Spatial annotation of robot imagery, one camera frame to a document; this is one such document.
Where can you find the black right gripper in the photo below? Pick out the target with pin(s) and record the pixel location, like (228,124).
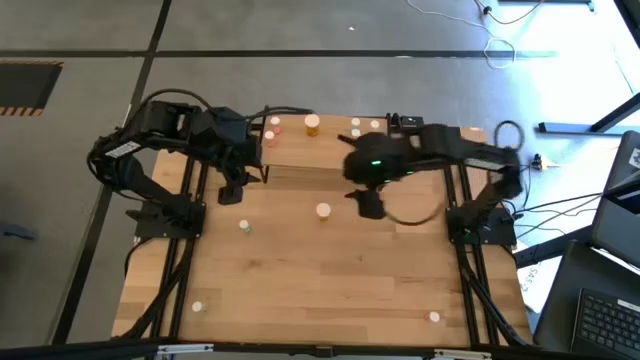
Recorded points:
(380,160)

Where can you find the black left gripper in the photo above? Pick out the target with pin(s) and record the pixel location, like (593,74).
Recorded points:
(227,130)

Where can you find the red medicine bottle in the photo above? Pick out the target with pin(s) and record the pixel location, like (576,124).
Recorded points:
(275,120)
(434,316)
(269,135)

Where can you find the yellow medicine bottle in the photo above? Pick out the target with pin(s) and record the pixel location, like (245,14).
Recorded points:
(198,306)
(374,124)

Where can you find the large orange medicine bottle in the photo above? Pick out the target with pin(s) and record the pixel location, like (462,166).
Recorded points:
(323,210)
(311,120)

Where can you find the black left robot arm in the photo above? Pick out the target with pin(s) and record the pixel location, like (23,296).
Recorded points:
(130,170)

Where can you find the small black box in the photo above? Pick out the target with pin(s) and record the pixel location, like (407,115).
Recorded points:
(412,120)

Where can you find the black crossbar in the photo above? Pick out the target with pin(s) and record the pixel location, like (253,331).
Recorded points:
(280,351)

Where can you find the black metal bar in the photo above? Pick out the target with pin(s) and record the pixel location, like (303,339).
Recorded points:
(550,248)

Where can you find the white paper sheet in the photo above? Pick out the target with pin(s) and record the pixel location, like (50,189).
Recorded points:
(532,287)

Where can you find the dark blue object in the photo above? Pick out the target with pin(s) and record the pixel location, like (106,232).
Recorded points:
(17,234)

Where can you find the black hatch with hazard stripes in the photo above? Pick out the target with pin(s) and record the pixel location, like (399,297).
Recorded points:
(25,87)

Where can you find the black laptop with keyboard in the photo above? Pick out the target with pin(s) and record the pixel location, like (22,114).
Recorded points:
(565,310)

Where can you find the grey laptop with sticker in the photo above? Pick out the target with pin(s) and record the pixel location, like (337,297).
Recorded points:
(617,225)

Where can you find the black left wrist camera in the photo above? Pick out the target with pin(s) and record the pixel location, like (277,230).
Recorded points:
(231,195)

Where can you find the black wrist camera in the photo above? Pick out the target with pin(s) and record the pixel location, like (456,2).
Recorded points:
(231,195)
(371,204)

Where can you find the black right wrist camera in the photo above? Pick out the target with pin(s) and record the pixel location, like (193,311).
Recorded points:
(371,204)

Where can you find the wooden shelf black metal frame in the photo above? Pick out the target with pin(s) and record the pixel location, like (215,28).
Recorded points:
(300,150)

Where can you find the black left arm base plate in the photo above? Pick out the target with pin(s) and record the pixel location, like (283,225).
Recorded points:
(150,232)

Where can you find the black aluminium table frame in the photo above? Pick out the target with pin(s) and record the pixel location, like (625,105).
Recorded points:
(190,310)

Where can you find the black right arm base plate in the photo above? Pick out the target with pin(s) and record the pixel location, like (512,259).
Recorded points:
(500,235)

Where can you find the silver metal bracket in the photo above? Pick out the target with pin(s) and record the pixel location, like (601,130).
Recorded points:
(462,354)
(185,348)

